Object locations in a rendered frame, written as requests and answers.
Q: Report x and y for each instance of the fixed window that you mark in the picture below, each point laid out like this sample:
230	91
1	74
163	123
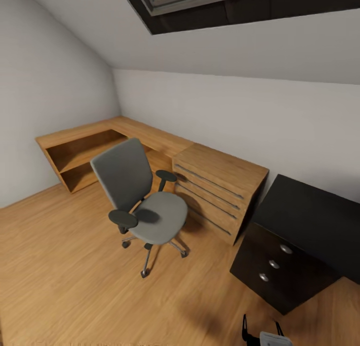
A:
165	16

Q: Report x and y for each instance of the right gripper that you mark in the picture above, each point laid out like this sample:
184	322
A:
253	341

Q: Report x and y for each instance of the swivel chair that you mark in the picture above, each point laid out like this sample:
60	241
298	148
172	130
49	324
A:
126	176

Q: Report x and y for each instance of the bookcase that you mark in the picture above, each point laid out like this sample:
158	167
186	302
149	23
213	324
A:
160	147
120	128
70	152

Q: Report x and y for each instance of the desk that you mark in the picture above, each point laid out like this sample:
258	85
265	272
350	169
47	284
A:
321	224

